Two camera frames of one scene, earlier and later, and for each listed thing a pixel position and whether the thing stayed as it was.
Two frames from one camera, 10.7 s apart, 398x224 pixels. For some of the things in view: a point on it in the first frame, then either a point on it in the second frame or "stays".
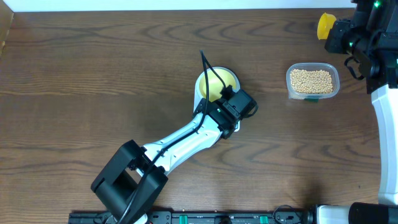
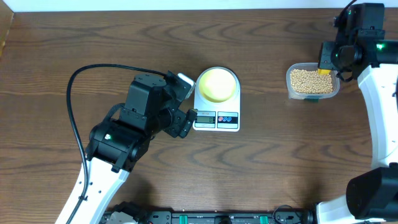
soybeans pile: [315, 81] stays
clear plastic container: [312, 79] stays
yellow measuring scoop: [326, 22] → [323, 71]
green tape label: [312, 100] stays
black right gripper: [333, 43] → [326, 47]
